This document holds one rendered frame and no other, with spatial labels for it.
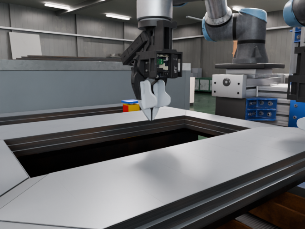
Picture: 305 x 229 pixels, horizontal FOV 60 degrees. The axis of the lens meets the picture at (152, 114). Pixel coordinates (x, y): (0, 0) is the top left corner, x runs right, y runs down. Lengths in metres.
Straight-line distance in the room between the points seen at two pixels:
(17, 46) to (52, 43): 1.48
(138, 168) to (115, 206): 0.12
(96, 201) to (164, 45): 0.33
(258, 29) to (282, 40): 11.12
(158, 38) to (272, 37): 12.00
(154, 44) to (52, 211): 0.37
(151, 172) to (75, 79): 0.84
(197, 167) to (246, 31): 0.87
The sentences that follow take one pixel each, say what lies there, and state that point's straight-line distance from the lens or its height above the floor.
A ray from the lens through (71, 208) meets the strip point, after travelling 0.33.
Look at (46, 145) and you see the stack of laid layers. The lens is 0.70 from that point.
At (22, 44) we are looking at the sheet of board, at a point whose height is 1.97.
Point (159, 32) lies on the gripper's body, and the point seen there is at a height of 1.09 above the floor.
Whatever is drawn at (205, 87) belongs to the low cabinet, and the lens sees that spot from 11.95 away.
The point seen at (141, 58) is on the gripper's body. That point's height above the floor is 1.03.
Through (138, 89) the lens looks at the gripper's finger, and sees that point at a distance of 0.58.
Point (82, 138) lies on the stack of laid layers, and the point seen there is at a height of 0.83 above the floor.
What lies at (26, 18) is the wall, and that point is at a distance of 11.78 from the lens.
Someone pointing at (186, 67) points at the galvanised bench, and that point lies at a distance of 1.55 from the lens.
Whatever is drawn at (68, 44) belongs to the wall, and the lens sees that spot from 12.36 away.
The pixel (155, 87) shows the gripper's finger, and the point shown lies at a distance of 0.60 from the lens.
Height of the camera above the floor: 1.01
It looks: 10 degrees down
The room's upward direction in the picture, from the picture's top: straight up
